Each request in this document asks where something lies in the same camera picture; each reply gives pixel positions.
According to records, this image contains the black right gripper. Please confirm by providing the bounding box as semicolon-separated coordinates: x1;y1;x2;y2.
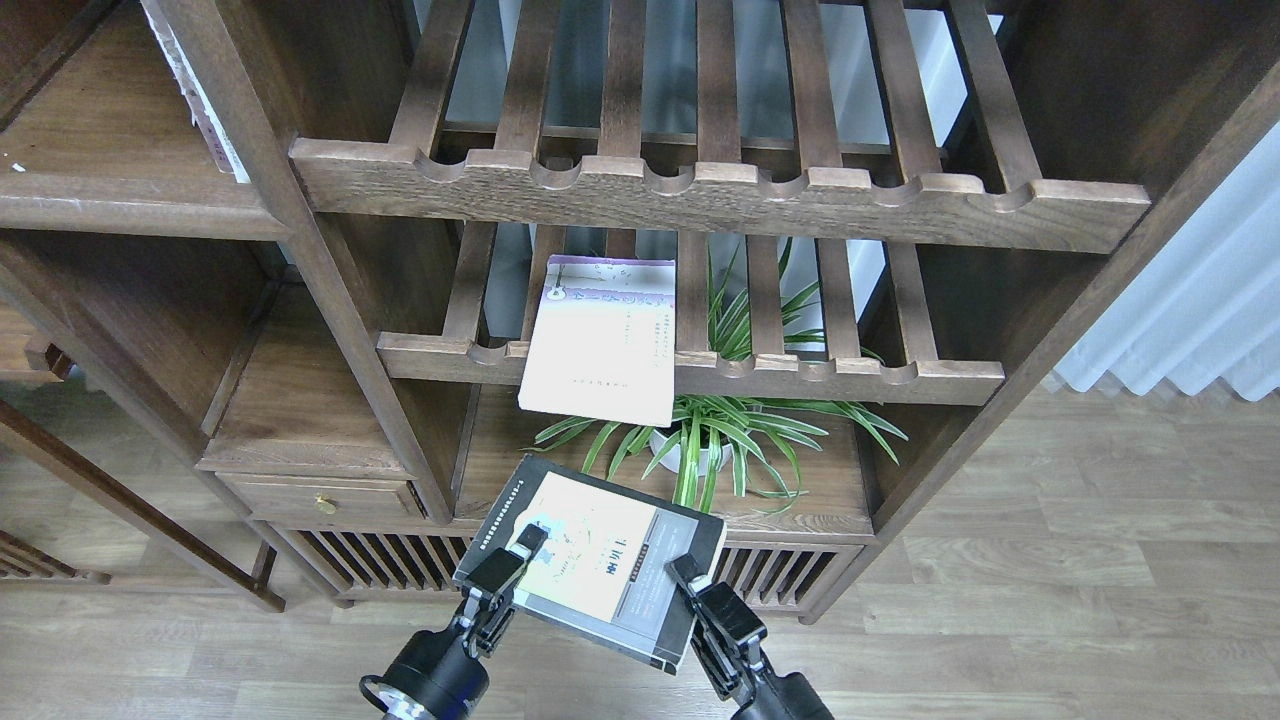
667;553;833;719

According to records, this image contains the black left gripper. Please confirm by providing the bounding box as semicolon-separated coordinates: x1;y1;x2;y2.
360;523;548;719

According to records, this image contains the green black cover book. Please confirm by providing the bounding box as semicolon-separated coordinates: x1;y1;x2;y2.
453;455;726;674

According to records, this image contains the pale purple white book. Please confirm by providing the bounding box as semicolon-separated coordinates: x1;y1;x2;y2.
518;254;676;427

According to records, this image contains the white plant pot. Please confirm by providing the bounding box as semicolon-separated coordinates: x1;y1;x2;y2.
648;427;733;478

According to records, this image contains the green spider plant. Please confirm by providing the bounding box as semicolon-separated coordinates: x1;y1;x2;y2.
524;243;909;521

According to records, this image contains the dark wooden bookshelf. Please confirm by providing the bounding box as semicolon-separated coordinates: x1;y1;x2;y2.
3;1;1277;624

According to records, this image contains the white book spine upright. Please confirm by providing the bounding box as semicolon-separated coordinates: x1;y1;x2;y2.
142;1;251;184

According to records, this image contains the white curtain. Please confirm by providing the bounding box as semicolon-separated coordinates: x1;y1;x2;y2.
1053;128;1279;401

